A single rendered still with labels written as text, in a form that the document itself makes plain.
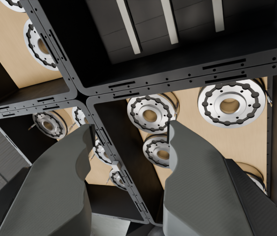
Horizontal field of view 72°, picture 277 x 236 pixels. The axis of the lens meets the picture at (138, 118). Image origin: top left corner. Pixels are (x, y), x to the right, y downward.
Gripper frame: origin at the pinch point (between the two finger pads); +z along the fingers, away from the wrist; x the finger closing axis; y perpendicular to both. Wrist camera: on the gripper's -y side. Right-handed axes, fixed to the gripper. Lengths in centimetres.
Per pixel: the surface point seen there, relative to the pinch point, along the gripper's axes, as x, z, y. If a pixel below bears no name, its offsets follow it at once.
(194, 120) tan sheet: 11.8, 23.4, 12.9
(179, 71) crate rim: 5.8, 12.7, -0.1
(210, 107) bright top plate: 12.8, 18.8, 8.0
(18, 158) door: -148, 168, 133
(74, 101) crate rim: -10.6, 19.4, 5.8
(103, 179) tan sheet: -13, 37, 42
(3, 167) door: -154, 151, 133
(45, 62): -18.6, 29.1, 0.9
